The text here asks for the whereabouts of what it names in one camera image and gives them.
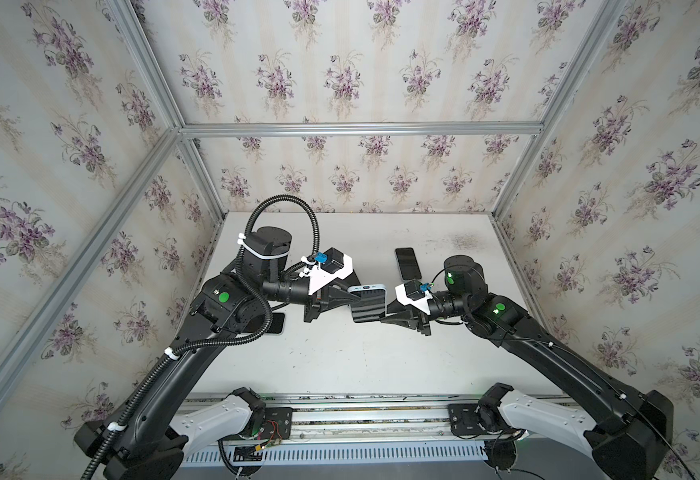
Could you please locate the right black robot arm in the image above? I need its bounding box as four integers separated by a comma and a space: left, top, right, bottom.
381, 248, 674, 479

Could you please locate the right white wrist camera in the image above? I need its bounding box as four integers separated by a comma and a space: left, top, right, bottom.
395, 280, 433, 315

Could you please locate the phone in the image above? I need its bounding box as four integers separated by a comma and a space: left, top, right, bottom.
348, 284, 387, 323
266, 312, 286, 335
395, 247, 423, 282

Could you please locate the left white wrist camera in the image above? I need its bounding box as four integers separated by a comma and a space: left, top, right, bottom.
299, 248, 354, 295

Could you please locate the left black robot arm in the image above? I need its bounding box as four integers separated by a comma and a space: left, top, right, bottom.
75, 227, 355, 479

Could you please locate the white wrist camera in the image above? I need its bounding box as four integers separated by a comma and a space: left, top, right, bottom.
299, 248, 354, 295
395, 280, 433, 315

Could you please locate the aluminium cage frame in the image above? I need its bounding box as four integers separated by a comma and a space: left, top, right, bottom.
0, 1, 621, 411

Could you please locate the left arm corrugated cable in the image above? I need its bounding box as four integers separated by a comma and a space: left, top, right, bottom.
78, 194, 322, 480

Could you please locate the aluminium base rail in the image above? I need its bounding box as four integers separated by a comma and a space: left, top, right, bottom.
181, 392, 567, 448

